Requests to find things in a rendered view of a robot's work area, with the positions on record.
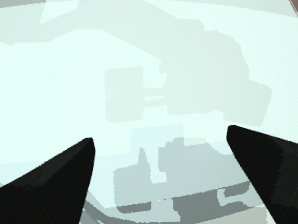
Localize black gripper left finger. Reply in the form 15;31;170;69
0;137;96;224

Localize clear low corner walls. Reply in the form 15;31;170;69
78;209;96;224

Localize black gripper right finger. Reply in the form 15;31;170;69
226;125;298;224

